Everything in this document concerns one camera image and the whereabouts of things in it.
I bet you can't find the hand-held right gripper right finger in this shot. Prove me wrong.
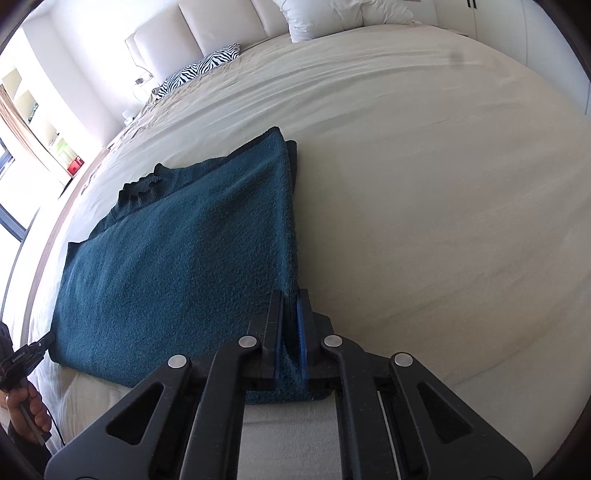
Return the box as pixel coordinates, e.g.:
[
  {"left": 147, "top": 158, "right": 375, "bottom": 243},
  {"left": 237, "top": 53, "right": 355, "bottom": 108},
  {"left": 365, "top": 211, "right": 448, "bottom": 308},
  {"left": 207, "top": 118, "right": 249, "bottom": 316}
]
[{"left": 295, "top": 288, "right": 534, "bottom": 480}]

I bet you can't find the white folded duvet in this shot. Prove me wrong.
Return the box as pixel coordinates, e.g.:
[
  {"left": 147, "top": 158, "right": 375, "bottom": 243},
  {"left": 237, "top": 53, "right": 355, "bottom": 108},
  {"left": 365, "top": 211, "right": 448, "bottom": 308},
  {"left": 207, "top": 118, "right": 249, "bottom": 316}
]
[{"left": 272, "top": 0, "right": 417, "bottom": 45}]

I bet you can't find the white wardrobe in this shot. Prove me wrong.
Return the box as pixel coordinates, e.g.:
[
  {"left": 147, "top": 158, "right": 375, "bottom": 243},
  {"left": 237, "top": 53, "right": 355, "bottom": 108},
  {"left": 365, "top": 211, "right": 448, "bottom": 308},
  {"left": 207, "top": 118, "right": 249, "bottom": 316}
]
[{"left": 416, "top": 0, "right": 557, "bottom": 71}]

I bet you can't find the white open wall shelf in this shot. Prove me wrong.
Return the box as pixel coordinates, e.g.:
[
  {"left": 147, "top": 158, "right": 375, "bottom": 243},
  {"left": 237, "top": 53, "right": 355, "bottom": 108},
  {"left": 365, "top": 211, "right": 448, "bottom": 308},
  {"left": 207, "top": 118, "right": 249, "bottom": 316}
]
[{"left": 0, "top": 65, "right": 88, "bottom": 190}]

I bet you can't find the black framed window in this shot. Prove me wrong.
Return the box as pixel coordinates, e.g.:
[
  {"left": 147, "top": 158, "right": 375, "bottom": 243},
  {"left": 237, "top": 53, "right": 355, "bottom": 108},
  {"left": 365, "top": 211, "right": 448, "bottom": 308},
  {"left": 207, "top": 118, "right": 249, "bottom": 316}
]
[{"left": 0, "top": 138, "right": 40, "bottom": 246}]

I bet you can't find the beige padded headboard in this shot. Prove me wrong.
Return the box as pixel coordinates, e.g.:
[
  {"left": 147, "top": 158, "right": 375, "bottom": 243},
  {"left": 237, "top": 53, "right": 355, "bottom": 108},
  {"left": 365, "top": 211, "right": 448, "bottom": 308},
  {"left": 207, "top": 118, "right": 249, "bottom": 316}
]
[{"left": 124, "top": 0, "right": 297, "bottom": 80}]

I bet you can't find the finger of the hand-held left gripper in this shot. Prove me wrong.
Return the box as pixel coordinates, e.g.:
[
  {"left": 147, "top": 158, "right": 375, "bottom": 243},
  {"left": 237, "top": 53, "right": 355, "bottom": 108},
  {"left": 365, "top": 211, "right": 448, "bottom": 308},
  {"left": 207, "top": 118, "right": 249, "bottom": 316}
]
[{"left": 27, "top": 334, "right": 57, "bottom": 357}]

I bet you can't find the thin black cable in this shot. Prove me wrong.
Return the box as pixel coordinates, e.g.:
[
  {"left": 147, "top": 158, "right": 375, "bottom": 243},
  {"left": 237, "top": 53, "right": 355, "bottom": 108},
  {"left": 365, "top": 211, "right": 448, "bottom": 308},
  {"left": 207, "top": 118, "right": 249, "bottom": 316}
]
[{"left": 44, "top": 406, "right": 66, "bottom": 446}]

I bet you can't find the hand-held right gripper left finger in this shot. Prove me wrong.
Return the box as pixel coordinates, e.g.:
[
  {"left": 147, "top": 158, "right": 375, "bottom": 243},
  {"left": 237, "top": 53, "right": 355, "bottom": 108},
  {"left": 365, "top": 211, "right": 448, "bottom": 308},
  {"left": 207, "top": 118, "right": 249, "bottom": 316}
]
[{"left": 44, "top": 289, "right": 284, "bottom": 480}]

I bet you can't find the bed with beige sheet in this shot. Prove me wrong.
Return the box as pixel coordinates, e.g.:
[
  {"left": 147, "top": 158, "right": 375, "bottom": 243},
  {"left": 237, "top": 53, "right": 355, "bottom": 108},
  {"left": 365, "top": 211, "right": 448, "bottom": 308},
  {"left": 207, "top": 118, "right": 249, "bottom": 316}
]
[{"left": 9, "top": 21, "right": 588, "bottom": 480}]

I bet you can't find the beige curtain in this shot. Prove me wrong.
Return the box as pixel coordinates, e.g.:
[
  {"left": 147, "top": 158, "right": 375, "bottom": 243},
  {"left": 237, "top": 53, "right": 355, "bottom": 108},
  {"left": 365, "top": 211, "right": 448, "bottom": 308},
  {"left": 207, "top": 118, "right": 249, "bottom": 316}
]
[{"left": 0, "top": 85, "right": 61, "bottom": 190}]

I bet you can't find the dark teal knit sweater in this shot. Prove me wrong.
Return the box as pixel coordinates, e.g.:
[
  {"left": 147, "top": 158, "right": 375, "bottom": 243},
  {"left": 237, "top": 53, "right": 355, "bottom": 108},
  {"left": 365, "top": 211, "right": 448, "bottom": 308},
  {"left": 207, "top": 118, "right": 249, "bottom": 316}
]
[{"left": 50, "top": 126, "right": 334, "bottom": 406}]

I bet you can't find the person's left hand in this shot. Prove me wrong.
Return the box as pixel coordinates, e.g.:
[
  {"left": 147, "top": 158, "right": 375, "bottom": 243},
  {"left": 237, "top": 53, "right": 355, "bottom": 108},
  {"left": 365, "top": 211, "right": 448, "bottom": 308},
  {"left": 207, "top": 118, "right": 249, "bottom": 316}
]
[{"left": 6, "top": 381, "right": 52, "bottom": 445}]

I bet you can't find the zebra print pillow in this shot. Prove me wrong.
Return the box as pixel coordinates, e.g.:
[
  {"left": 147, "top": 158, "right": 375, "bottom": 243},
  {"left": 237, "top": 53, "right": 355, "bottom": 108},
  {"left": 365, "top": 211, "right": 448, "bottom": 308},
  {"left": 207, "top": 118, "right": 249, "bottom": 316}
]
[{"left": 156, "top": 43, "right": 242, "bottom": 100}]

